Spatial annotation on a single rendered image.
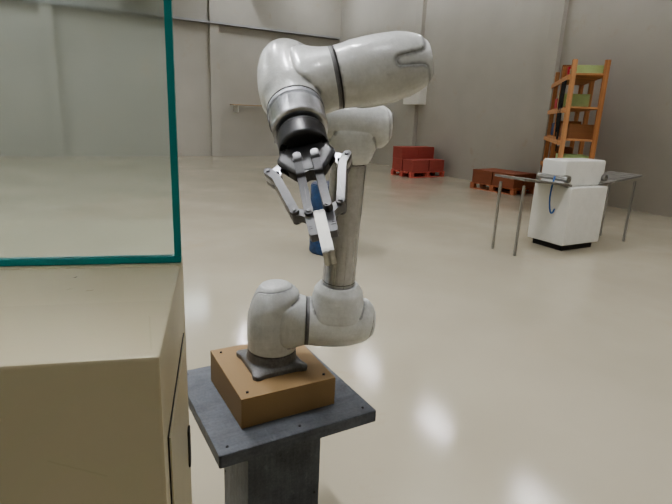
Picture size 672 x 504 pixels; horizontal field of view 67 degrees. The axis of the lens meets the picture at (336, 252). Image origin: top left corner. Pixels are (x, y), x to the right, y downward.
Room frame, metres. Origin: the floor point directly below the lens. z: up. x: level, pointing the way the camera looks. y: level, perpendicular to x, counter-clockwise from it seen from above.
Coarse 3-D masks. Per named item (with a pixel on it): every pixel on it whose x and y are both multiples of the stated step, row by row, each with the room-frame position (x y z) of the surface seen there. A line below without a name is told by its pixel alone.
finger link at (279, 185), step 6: (270, 168) 0.72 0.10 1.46; (264, 174) 0.72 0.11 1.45; (270, 174) 0.71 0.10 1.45; (276, 174) 0.71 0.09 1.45; (276, 180) 0.70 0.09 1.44; (282, 180) 0.70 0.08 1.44; (276, 186) 0.69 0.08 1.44; (282, 186) 0.69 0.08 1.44; (282, 192) 0.68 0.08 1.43; (288, 192) 0.68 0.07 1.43; (282, 198) 0.68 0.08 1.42; (288, 198) 0.67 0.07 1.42; (288, 204) 0.66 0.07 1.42; (294, 204) 0.66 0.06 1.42; (288, 210) 0.67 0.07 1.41; (294, 210) 0.65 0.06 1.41; (294, 222) 0.66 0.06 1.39
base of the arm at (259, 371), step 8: (240, 352) 1.51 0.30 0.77; (248, 352) 1.45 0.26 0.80; (248, 360) 1.45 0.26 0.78; (256, 360) 1.42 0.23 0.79; (264, 360) 1.41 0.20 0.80; (272, 360) 1.41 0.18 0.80; (280, 360) 1.42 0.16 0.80; (288, 360) 1.44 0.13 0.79; (296, 360) 1.47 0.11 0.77; (248, 368) 1.43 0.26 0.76; (256, 368) 1.41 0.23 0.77; (264, 368) 1.41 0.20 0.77; (272, 368) 1.41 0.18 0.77; (280, 368) 1.42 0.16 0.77; (288, 368) 1.43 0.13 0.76; (296, 368) 1.44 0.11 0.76; (304, 368) 1.45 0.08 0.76; (256, 376) 1.38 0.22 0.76; (264, 376) 1.39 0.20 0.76; (272, 376) 1.40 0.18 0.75
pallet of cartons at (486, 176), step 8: (488, 168) 12.15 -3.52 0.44; (496, 168) 12.24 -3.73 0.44; (472, 176) 11.88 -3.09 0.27; (480, 176) 11.68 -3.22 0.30; (488, 176) 11.49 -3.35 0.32; (496, 176) 11.33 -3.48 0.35; (520, 176) 11.08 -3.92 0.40; (528, 176) 11.24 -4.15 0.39; (472, 184) 11.84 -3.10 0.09; (480, 184) 12.08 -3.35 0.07; (488, 184) 11.47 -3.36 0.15; (496, 184) 11.31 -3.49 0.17; (504, 184) 11.15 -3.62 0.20; (512, 184) 10.98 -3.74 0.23; (520, 184) 11.11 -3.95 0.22; (528, 184) 11.26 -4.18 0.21; (496, 192) 11.28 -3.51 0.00; (504, 192) 11.18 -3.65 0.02; (512, 192) 10.95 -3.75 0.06; (520, 192) 11.19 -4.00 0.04; (528, 192) 11.42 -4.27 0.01
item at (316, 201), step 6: (312, 186) 5.59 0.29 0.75; (312, 192) 5.58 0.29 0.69; (318, 192) 5.49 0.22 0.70; (312, 198) 5.58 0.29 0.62; (318, 198) 5.49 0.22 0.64; (312, 204) 5.57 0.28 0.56; (318, 204) 5.49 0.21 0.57; (312, 246) 5.55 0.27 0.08; (318, 246) 5.48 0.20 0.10; (312, 252) 5.54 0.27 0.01; (318, 252) 5.47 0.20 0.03
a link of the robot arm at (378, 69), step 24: (336, 48) 0.86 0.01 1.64; (360, 48) 0.85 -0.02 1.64; (384, 48) 0.85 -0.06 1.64; (408, 48) 0.85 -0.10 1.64; (360, 72) 0.84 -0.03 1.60; (384, 72) 0.84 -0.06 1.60; (408, 72) 0.85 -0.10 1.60; (432, 72) 0.88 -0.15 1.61; (360, 96) 0.85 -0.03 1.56; (384, 96) 0.86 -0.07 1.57; (408, 96) 0.89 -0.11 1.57
